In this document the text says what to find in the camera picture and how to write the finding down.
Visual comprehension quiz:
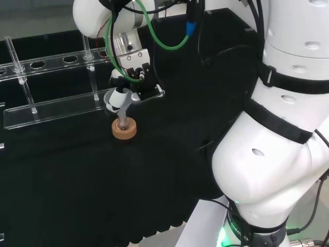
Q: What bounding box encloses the pale base board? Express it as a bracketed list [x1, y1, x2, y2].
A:
[176, 197, 233, 247]

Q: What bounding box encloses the round-bottom glass flask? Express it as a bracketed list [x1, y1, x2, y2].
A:
[116, 116, 131, 132]

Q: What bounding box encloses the black bench cloth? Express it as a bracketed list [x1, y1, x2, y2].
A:
[0, 7, 265, 247]

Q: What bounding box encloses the black cable with blue plug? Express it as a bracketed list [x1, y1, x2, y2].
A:
[185, 0, 214, 66]

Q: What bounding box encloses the cork ring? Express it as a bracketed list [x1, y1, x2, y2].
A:
[111, 118, 138, 140]

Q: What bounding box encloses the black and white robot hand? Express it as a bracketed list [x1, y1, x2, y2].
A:
[104, 68, 141, 114]

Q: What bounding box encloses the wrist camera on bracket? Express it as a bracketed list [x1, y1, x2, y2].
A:
[130, 84, 167, 103]

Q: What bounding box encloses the clear acrylic funnel stand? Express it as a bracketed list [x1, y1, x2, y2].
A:
[0, 34, 115, 130]

